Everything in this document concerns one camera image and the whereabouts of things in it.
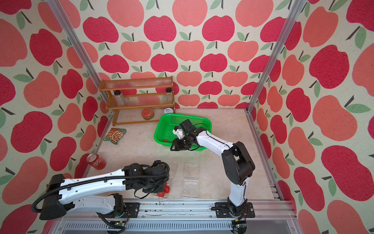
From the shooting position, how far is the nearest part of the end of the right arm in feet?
2.21

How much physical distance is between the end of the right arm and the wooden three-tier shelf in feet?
1.15

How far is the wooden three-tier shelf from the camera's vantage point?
1.03 m
